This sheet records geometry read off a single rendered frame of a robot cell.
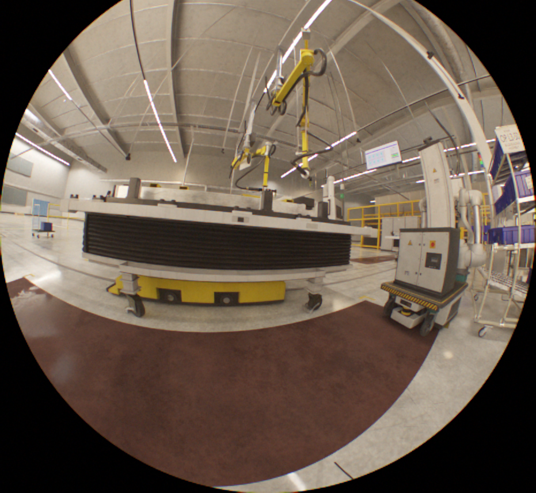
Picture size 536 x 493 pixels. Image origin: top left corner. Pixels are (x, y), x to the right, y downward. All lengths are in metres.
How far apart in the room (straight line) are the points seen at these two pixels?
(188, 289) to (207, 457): 1.26
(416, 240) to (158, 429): 1.91
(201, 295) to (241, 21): 10.17
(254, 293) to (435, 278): 1.57
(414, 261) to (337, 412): 1.23
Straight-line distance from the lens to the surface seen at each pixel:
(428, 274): 1.49
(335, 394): 0.93
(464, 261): 1.93
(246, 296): 1.54
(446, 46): 9.23
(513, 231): 1.88
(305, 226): 1.10
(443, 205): 1.91
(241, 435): 0.77
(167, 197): 1.18
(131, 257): 1.41
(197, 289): 1.48
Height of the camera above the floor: 0.74
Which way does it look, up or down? 2 degrees up
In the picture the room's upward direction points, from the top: 4 degrees clockwise
